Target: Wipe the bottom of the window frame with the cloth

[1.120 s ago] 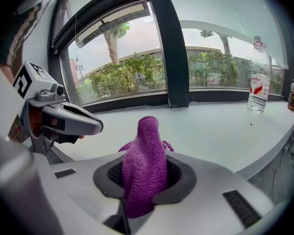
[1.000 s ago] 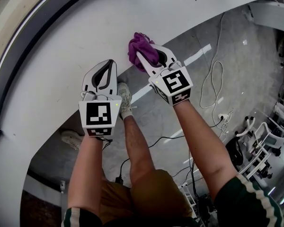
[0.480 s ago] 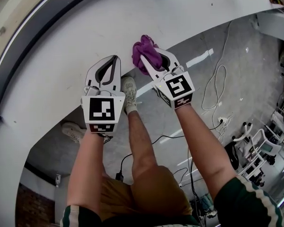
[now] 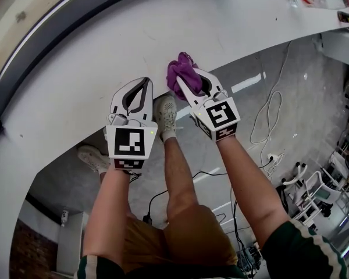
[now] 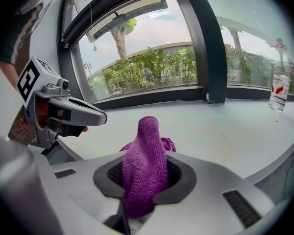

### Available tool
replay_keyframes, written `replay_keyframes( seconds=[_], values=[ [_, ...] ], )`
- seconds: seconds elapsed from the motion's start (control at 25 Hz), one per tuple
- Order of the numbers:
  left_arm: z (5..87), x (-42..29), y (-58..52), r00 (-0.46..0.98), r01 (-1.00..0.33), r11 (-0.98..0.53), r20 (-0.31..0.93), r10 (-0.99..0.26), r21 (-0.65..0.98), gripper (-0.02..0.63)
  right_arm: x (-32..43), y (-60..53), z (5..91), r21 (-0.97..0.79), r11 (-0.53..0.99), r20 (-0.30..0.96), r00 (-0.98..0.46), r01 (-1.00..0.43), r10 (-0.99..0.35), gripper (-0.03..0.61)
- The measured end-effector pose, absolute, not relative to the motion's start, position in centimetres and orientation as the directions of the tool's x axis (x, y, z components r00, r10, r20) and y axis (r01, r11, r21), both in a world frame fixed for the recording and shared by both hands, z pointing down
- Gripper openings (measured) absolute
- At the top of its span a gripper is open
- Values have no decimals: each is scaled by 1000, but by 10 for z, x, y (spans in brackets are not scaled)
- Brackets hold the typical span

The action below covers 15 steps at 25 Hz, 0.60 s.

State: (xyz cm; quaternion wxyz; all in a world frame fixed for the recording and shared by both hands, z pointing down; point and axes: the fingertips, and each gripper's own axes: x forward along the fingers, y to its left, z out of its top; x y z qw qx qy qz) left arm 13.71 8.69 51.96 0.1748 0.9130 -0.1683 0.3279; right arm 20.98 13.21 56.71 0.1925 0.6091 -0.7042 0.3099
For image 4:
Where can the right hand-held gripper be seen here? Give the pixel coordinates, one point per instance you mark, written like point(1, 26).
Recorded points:
point(218, 115)

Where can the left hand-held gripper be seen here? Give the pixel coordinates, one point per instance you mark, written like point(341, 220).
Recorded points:
point(131, 144)

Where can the purple cloth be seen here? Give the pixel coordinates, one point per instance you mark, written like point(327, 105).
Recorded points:
point(183, 74)

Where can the person's right forearm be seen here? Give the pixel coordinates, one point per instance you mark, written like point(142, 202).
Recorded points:
point(250, 185)

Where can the person's left forearm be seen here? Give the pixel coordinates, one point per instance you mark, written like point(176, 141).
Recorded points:
point(107, 214)

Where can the white floor tape strip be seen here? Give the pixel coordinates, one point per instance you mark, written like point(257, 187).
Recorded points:
point(247, 83)

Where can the person's right leg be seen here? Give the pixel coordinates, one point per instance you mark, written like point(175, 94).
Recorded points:
point(180, 185)

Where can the white power strip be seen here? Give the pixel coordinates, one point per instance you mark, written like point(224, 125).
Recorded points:
point(273, 157)

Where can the white cabinet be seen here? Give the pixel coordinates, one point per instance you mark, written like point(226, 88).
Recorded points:
point(343, 49)

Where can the brown shorts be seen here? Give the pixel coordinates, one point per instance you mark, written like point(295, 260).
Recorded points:
point(192, 237)

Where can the yellow black small box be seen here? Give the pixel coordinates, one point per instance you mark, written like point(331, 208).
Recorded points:
point(345, 17)

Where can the green shirt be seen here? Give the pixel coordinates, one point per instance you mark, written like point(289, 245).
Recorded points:
point(302, 251)

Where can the black window frame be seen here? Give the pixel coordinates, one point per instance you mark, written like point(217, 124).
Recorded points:
point(46, 39)

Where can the white wall sensor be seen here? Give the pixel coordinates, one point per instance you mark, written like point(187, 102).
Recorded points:
point(64, 216)

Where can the white chair frame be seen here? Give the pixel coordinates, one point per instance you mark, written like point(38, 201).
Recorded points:
point(314, 190)

